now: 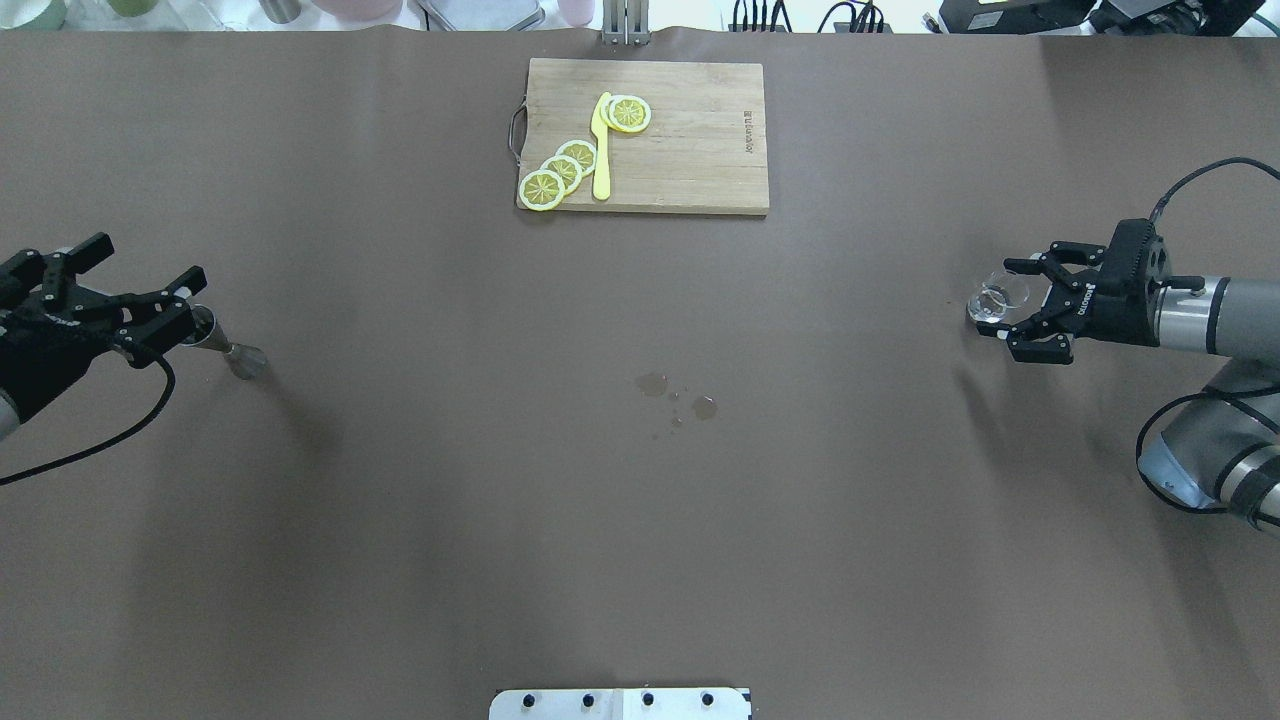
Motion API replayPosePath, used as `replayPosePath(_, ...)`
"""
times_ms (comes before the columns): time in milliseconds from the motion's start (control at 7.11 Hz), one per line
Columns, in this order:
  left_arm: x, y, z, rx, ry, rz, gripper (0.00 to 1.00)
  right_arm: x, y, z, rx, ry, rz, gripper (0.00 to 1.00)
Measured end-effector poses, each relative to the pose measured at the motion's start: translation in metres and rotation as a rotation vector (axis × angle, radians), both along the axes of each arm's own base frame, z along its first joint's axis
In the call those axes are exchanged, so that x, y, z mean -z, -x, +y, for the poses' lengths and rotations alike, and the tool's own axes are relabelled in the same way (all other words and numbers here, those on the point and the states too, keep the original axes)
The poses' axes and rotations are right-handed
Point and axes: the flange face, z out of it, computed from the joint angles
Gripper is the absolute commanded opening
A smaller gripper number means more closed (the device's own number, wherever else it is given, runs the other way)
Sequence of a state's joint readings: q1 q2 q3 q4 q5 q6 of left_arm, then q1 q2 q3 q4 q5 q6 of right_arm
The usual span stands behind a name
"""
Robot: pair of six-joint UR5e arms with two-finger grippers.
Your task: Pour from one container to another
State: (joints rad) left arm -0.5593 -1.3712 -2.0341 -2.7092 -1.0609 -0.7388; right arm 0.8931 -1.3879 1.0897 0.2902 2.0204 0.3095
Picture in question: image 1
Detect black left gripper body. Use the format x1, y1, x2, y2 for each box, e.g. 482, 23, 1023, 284
1, 300, 124, 425

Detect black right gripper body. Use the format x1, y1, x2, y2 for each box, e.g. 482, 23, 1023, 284
1082, 219, 1169, 347

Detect clear glass cup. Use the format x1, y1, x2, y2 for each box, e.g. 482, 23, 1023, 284
966, 270, 1030, 324

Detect steel double jigger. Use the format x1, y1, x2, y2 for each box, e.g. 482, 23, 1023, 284
180, 304, 268, 380

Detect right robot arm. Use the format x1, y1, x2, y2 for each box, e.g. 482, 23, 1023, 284
975, 219, 1279, 536

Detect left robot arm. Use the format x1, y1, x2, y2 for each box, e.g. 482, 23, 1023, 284
1, 233, 207, 436

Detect green plastic cup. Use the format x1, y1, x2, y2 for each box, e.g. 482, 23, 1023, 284
108, 0, 159, 18

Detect pink plastic cup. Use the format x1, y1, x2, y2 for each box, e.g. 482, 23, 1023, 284
557, 0, 600, 27

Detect white bowl green rim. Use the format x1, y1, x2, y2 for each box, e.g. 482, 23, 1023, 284
1, 0, 68, 32

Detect wooden cutting board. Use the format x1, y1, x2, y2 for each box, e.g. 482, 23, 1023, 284
518, 58, 771, 217

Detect pink bowl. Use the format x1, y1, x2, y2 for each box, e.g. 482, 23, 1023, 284
314, 0, 404, 22

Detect top separate lemon slice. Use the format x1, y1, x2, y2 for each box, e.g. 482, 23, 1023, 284
611, 95, 653, 135

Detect middle overlapping lemon slice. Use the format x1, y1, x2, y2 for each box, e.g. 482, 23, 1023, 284
540, 154, 586, 196

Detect overlapping lemon slice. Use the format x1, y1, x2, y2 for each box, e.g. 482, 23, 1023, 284
557, 138, 598, 176
540, 154, 586, 196

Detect yellow plastic knife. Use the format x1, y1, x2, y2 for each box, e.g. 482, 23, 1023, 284
590, 92, 612, 202

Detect lower hidden lemon slice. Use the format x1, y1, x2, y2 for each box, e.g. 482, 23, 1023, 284
596, 94, 618, 129

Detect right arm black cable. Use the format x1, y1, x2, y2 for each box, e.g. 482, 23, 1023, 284
1148, 156, 1280, 225

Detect lemon slice nearest handle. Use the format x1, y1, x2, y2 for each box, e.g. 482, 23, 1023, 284
517, 169, 567, 211

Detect aluminium frame post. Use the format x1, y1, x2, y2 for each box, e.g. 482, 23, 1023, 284
602, 0, 652, 46

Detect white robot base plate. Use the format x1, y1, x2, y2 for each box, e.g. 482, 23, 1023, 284
488, 687, 754, 719

